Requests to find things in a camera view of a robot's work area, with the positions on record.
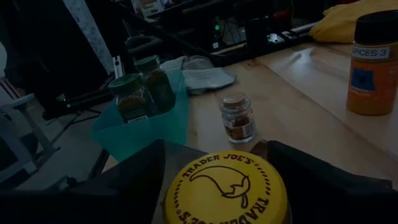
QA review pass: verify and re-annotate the grey metal stand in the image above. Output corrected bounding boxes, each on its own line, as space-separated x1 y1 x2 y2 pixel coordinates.
0 93 60 185

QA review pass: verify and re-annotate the black-lid orange-label turmeric jar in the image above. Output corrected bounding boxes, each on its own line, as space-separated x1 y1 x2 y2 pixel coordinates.
346 9 398 116

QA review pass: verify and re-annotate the yellow-lid dark spice jar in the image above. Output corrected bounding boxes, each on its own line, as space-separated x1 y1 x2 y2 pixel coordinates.
160 150 292 224

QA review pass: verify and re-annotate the small cork-top saffron jar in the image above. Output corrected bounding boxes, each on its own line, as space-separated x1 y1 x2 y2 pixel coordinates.
220 92 257 144

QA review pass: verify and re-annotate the grey cloth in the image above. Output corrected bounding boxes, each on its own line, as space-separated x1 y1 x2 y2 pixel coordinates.
160 55 238 96

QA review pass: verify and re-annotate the white speckled post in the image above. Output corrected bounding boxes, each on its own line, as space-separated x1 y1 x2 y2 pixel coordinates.
62 0 115 76

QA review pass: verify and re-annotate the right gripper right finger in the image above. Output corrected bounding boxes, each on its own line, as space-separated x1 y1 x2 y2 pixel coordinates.
250 139 398 224

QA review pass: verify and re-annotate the green-lid spice jar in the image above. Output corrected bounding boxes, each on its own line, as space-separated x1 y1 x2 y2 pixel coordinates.
134 55 177 114
108 73 157 124

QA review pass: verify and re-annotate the yellow cloth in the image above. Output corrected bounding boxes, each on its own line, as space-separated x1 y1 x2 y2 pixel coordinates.
308 0 398 44

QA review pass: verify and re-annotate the teal plastic bin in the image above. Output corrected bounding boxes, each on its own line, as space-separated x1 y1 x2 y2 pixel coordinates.
90 68 190 162

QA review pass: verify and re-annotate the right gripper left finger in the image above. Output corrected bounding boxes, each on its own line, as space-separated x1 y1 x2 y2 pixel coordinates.
0 139 168 224

